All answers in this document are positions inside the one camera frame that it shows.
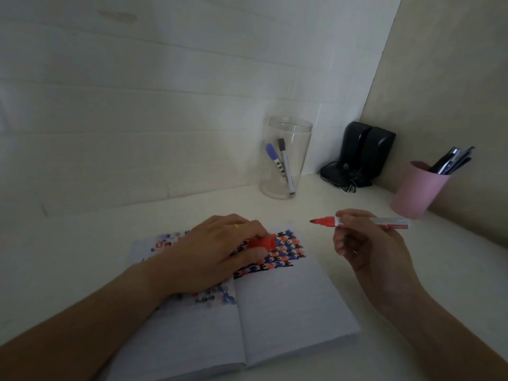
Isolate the person's left hand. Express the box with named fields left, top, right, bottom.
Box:
left=156, top=213, right=277, bottom=297

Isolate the person's right hand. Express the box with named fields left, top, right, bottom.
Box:
left=333, top=209, right=425, bottom=315

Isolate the red marker cap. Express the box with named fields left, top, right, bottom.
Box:
left=247, top=235, right=277, bottom=252

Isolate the red marker pen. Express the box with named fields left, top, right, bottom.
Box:
left=309, top=216, right=410, bottom=230

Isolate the person's right forearm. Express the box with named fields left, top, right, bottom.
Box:
left=371, top=285, right=508, bottom=381

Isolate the person's left forearm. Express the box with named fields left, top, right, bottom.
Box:
left=0, top=256, right=175, bottom=381

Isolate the open notebook with coloured pattern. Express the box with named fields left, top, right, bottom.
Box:
left=104, top=221, right=361, bottom=381

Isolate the black speaker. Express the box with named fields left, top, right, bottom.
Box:
left=338, top=121, right=374, bottom=183
left=357, top=126, right=397, bottom=189

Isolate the pink cup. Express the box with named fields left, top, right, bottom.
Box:
left=390, top=161, right=452, bottom=219

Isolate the black-capped white marker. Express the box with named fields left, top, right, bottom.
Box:
left=277, top=138, right=296, bottom=196

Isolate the clear plastic jar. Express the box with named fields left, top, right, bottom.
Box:
left=259, top=116, right=313, bottom=200

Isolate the blue-capped white marker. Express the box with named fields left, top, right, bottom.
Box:
left=265, top=143, right=287, bottom=182

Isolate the black pen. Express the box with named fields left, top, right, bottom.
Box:
left=428, top=147, right=459, bottom=174

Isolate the silver and blue pen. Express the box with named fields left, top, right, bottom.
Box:
left=438, top=148, right=466, bottom=175

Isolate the dark blue pen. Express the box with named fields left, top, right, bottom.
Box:
left=448, top=146, right=476, bottom=175

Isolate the black speaker cable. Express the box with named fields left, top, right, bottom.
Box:
left=319, top=160, right=360, bottom=193

